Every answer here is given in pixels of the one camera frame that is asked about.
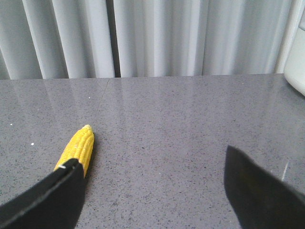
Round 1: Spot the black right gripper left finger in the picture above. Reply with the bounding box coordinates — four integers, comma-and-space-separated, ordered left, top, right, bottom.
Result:
0, 159, 85, 229

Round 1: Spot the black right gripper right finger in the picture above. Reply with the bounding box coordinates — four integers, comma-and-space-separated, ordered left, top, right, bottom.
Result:
224, 146, 305, 229

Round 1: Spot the yellow corn cob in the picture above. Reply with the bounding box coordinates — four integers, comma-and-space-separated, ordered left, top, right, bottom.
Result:
53, 125, 95, 177

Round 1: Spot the white appliance at table edge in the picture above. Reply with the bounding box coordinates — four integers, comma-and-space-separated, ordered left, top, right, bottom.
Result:
274, 0, 305, 97

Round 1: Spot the grey pleated curtain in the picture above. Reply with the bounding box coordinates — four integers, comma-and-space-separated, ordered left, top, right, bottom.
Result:
0, 0, 294, 80

